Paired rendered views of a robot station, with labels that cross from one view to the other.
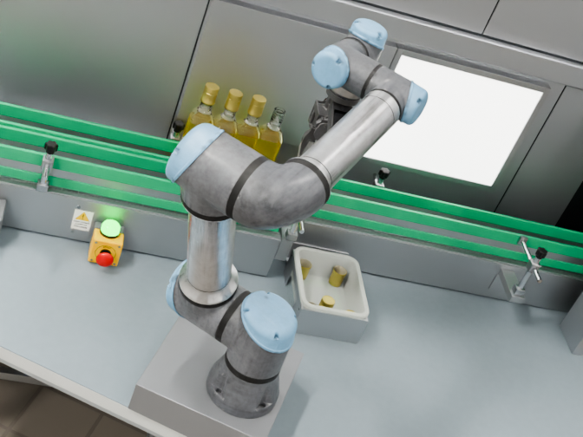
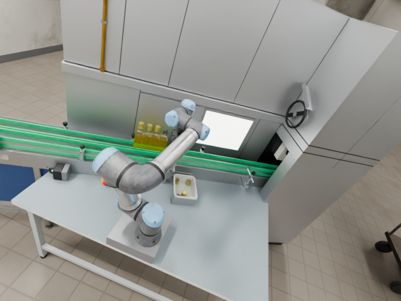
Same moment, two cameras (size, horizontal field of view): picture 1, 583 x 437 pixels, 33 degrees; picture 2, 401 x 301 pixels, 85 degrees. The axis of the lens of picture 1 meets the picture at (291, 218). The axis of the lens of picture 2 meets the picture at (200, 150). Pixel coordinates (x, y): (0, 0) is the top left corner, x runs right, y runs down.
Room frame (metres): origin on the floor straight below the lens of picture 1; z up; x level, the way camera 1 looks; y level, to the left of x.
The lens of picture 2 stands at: (0.79, -0.11, 2.03)
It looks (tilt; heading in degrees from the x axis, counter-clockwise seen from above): 36 degrees down; 358
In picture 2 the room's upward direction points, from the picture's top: 23 degrees clockwise
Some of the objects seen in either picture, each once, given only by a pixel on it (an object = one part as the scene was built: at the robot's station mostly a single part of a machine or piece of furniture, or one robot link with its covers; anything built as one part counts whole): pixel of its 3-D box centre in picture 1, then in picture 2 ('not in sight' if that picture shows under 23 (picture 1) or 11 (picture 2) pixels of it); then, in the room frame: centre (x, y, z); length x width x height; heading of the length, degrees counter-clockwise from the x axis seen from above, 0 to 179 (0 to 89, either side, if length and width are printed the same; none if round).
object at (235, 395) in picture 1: (248, 373); (149, 230); (1.47, -0.04, 0.88); 0.15 x 0.15 x 0.10
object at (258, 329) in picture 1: (260, 332); (151, 217); (1.47, -0.03, 1.00); 0.13 x 0.12 x 0.14; 72
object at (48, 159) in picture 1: (45, 172); (81, 155); (1.75, 0.55, 0.94); 0.07 x 0.04 x 0.13; 19
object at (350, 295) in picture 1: (325, 292); (183, 189); (1.93, -0.15, 0.80); 0.22 x 0.17 x 0.09; 19
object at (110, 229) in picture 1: (110, 227); not in sight; (1.79, 0.38, 0.84); 0.05 x 0.05 x 0.03
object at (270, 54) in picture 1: (364, 101); (196, 125); (2.28, -0.06, 1.15); 0.90 x 0.03 x 0.34; 109
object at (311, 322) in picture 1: (323, 288); (182, 187); (1.95, -0.14, 0.79); 0.27 x 0.17 x 0.08; 19
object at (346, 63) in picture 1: (346, 68); (178, 118); (1.72, 0.01, 1.48); 0.11 x 0.11 x 0.08; 72
